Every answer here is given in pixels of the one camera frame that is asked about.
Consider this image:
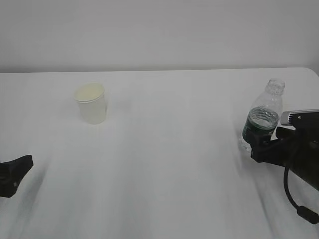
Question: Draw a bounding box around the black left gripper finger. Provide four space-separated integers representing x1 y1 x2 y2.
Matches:
0 155 33 198

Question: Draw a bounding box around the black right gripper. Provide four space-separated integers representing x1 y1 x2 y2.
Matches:
245 121 319 190

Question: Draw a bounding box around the clear green-label water bottle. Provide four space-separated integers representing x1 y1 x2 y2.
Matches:
240 79 285 153

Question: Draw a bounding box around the white paper cup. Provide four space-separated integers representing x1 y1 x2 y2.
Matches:
74 83 107 124

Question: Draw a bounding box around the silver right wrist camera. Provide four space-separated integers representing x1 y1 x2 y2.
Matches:
280 109 319 126

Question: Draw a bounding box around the black right camera cable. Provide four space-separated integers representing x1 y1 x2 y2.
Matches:
283 165 319 225

